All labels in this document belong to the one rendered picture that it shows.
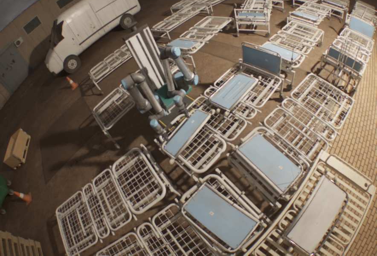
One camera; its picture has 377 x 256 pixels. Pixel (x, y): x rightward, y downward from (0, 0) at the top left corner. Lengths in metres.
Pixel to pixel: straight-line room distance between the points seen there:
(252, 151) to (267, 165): 0.24
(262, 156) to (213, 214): 0.81
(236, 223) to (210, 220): 0.25
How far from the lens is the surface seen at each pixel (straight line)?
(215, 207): 1.88
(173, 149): 2.15
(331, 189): 1.99
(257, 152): 2.03
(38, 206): 5.01
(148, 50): 2.35
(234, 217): 1.86
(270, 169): 1.95
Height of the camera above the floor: 2.40
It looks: 49 degrees down
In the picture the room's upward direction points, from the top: 24 degrees counter-clockwise
